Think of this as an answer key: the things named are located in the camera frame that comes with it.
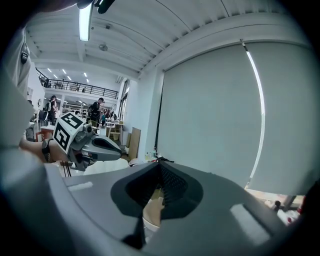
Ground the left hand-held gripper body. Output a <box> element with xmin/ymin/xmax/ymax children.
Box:
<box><xmin>52</xmin><ymin>111</ymin><xmax>99</xmax><ymax>173</ymax></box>

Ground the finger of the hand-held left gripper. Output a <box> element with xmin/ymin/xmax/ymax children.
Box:
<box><xmin>83</xmin><ymin>144</ymin><xmax>123</xmax><ymax>162</ymax></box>
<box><xmin>91</xmin><ymin>136</ymin><xmax>123</xmax><ymax>152</ymax></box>

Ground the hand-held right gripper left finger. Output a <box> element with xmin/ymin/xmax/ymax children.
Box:
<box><xmin>46</xmin><ymin>161</ymin><xmax>163</xmax><ymax>243</ymax></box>

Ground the wooden stool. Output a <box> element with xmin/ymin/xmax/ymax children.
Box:
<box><xmin>105</xmin><ymin>119</ymin><xmax>126</xmax><ymax>141</ymax></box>

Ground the long ceiling light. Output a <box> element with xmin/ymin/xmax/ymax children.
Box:
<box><xmin>78</xmin><ymin>1</ymin><xmax>95</xmax><ymax>42</ymax></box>

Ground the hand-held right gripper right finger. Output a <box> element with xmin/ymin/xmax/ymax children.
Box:
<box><xmin>146</xmin><ymin>161</ymin><xmax>292</xmax><ymax>256</ymax></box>

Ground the black head-worn camera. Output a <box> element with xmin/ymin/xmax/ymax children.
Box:
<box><xmin>93</xmin><ymin>0</ymin><xmax>116</xmax><ymax>15</ymax></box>

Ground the black mezzanine railing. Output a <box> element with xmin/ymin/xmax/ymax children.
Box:
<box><xmin>35</xmin><ymin>67</ymin><xmax>120</xmax><ymax>100</ymax></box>

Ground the leaning wooden board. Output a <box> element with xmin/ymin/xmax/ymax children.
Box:
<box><xmin>127</xmin><ymin>126</ymin><xmax>142</xmax><ymax>161</ymax></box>

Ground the person's left hand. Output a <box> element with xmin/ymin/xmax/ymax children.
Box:
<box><xmin>49</xmin><ymin>139</ymin><xmax>71</xmax><ymax>163</ymax></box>

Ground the black bag with straps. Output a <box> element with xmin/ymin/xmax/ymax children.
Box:
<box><xmin>154</xmin><ymin>156</ymin><xmax>175</xmax><ymax>164</ymax></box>

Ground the green plastic bottle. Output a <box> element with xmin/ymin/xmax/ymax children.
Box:
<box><xmin>144</xmin><ymin>147</ymin><xmax>158</xmax><ymax>162</ymax></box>

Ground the black wristwatch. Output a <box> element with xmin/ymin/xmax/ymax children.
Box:
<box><xmin>41</xmin><ymin>138</ymin><xmax>55</xmax><ymax>164</ymax></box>

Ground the round wooden table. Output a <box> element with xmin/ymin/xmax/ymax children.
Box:
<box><xmin>142</xmin><ymin>189</ymin><xmax>164</xmax><ymax>229</ymax></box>

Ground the person's left forearm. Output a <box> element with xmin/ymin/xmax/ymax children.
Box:
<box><xmin>18</xmin><ymin>137</ymin><xmax>45</xmax><ymax>161</ymax></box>

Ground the person's beige shirt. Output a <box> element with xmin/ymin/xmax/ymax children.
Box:
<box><xmin>0</xmin><ymin>27</ymin><xmax>37</xmax><ymax>151</ymax></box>

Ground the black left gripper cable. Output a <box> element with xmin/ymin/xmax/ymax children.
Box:
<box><xmin>59</xmin><ymin>161</ymin><xmax>74</xmax><ymax>178</ymax></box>

